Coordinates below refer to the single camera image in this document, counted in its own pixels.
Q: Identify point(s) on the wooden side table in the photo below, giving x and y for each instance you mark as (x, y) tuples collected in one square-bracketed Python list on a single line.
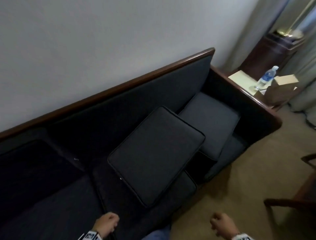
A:
[(240, 79)]

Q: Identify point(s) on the person's blue jeans leg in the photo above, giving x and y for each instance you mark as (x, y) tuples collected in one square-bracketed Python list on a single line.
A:
[(158, 233)]

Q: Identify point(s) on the large dark grey cushion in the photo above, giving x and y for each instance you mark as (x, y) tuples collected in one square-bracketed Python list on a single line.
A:
[(155, 155)]

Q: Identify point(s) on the light grey curtain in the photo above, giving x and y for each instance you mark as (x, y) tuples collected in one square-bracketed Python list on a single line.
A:
[(251, 32), (305, 81)]

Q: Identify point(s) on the dark wooden cabinet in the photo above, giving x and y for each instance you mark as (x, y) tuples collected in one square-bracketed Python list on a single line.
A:
[(266, 55)]

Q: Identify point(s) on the dark wooden chair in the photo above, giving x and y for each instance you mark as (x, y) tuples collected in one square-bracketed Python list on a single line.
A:
[(300, 202)]

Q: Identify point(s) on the dark grey wooden-framed sofa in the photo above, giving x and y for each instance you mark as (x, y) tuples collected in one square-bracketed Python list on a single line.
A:
[(74, 128)]

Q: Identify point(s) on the gold floor lamp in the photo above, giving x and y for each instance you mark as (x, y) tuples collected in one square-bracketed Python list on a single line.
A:
[(287, 33)]

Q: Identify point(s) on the left wrist camera band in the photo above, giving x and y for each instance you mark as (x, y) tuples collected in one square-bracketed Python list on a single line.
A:
[(90, 235)]

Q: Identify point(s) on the clear plastic water bottle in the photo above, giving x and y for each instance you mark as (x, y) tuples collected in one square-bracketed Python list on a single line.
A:
[(266, 78)]

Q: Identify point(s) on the person's right fingers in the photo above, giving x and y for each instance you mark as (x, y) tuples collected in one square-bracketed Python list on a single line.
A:
[(215, 222)]

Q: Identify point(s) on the right wrist camera band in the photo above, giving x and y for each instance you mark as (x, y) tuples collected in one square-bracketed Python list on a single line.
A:
[(242, 237)]

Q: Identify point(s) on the brown cardboard box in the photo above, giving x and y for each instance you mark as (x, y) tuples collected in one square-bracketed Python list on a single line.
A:
[(280, 91)]

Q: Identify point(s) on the small dark grey cushion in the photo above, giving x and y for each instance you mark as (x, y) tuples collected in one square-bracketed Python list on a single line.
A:
[(209, 118)]

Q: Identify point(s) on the wrist camera band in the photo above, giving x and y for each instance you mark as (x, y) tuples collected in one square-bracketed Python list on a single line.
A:
[(242, 237), (90, 235)]

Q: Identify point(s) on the person's left hand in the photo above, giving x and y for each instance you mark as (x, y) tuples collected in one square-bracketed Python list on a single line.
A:
[(105, 223)]

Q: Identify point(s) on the person's right hand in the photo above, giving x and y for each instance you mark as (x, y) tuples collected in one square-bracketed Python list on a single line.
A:
[(223, 225)]

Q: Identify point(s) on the person's left fingers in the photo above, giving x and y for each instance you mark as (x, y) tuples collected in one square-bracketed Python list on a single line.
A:
[(114, 222)]

